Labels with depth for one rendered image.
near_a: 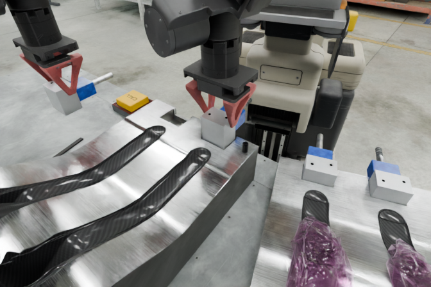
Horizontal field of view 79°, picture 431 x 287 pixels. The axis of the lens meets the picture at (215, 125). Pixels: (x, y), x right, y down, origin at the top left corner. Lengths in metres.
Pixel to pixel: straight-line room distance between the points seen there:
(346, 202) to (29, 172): 0.48
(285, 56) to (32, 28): 0.60
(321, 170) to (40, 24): 0.51
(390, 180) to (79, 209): 0.46
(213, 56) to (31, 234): 0.30
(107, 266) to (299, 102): 0.65
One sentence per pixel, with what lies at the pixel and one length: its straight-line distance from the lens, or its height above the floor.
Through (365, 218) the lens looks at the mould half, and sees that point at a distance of 0.47.
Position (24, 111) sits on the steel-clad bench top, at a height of 0.80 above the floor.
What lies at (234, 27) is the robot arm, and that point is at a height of 1.10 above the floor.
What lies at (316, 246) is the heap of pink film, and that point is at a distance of 0.35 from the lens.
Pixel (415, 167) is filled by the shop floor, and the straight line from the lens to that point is 2.05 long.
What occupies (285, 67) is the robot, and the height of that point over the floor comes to 0.87.
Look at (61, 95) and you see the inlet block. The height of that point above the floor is 0.95.
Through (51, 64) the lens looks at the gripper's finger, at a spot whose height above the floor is 1.02.
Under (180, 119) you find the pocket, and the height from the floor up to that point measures 0.87.
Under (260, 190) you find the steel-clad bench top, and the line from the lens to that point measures 0.52.
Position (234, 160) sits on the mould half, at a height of 0.89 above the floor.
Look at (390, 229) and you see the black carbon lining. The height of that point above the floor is 0.85.
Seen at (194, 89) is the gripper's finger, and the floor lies 0.99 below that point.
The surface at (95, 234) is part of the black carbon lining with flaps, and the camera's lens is 0.37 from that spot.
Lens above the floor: 1.21
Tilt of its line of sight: 38 degrees down
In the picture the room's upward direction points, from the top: straight up
